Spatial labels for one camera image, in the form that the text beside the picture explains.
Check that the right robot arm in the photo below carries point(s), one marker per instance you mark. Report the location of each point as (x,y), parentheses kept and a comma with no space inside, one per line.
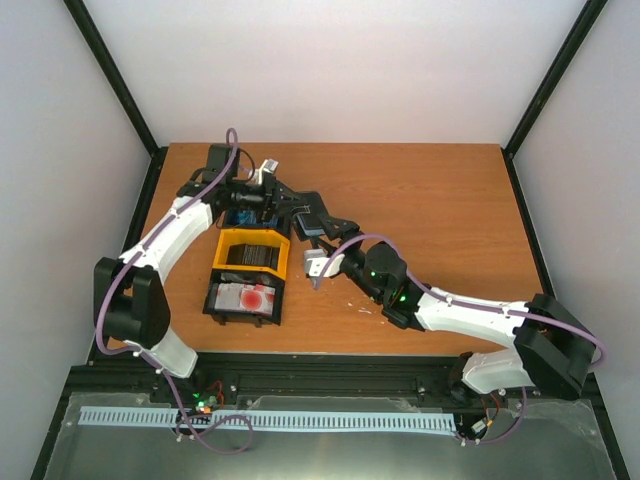
(542,345)

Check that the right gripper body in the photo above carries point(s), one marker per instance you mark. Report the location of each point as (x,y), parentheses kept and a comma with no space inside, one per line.
(374,293)

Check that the black card holder wallet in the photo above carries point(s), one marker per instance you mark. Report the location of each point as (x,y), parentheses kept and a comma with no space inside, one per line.
(306,222)

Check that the blue card stack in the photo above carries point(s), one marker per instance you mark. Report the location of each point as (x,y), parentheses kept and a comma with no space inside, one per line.
(243,218)

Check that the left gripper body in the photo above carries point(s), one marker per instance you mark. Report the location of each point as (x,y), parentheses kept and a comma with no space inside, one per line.
(248,197)

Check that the left black frame post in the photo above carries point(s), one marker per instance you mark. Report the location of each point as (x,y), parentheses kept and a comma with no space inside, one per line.
(94,40)

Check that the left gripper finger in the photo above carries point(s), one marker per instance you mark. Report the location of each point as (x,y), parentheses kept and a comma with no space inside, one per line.
(280,208)
(285,193)

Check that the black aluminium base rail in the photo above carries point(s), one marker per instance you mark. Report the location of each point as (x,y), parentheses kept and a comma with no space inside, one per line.
(422,381)

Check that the dark grey card stack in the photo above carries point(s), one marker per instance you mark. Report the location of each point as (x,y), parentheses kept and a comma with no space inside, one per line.
(253,255)

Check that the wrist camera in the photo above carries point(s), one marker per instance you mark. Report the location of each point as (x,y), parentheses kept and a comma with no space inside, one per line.
(268,167)
(315,265)

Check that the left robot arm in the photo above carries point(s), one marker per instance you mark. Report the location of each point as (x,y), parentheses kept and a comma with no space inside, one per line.
(130,304)

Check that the red white card stack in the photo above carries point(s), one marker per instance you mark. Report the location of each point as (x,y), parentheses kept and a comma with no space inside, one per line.
(245,298)

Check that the right black frame post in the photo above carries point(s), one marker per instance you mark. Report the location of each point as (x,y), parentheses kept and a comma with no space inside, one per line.
(569,48)

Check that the right black card bin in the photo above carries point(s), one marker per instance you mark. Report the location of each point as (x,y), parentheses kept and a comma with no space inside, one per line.
(281,224)

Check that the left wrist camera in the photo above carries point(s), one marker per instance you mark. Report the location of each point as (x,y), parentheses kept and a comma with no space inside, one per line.
(268,167)

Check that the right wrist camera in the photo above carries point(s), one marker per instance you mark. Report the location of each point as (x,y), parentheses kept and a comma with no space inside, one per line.
(315,265)

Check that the black card bin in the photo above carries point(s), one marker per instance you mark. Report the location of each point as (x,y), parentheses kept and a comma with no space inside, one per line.
(222,317)
(281,224)

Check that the left black card bin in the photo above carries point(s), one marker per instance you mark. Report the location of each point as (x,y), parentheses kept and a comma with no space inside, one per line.
(222,317)

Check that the small electronics board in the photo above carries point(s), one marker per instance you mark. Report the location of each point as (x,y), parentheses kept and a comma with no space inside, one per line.
(210,399)

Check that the black frame post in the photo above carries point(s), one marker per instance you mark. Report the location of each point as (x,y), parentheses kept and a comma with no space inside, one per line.
(569,48)
(94,40)

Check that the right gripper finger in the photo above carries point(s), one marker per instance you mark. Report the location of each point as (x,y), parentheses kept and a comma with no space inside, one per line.
(323,241)
(337,227)

